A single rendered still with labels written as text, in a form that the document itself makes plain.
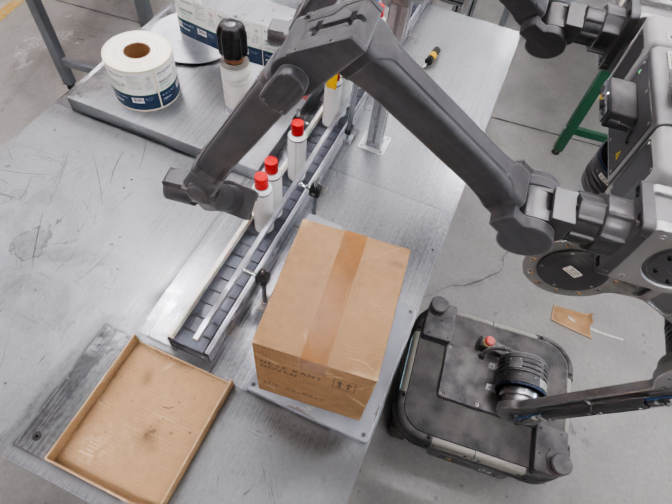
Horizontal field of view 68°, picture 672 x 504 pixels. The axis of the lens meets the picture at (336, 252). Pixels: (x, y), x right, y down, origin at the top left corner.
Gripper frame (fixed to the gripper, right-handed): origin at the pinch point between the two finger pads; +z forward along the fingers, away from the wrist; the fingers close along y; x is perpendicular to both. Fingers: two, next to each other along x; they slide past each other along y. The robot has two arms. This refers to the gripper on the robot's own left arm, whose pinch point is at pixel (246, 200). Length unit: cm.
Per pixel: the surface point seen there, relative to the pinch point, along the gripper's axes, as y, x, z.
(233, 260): 2.1, 16.8, 10.6
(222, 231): 11.4, 12.6, 20.6
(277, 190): -2.4, -3.9, 12.4
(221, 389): -10.4, 42.4, -4.7
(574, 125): -95, -84, 180
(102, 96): 68, -11, 34
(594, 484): -135, 63, 88
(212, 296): 1.7, 25.5, 3.4
